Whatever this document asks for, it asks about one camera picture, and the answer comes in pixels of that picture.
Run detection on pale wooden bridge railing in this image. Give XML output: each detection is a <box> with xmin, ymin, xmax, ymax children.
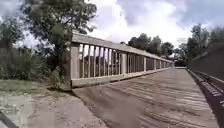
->
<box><xmin>64</xmin><ymin>30</ymin><xmax>176</xmax><ymax>90</ymax></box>

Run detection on distant group of trees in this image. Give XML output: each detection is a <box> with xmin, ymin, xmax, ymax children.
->
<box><xmin>119</xmin><ymin>23</ymin><xmax>224</xmax><ymax>68</ymax></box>

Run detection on wooden plank bridge deck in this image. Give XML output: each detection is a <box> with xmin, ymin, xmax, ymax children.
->
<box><xmin>71</xmin><ymin>67</ymin><xmax>220</xmax><ymax>128</ymax></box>

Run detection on large green tree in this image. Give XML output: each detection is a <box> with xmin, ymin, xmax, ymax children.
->
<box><xmin>19</xmin><ymin>0</ymin><xmax>98</xmax><ymax>73</ymax></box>

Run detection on green bushes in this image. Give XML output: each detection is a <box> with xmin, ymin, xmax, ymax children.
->
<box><xmin>0</xmin><ymin>17</ymin><xmax>51</xmax><ymax>81</ymax></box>

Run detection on grass patch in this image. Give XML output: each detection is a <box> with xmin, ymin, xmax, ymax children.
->
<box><xmin>0</xmin><ymin>78</ymin><xmax>73</xmax><ymax>97</ymax></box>

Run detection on dark bridge railing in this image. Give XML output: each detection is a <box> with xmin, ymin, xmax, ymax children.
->
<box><xmin>186</xmin><ymin>42</ymin><xmax>224</xmax><ymax>128</ymax></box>

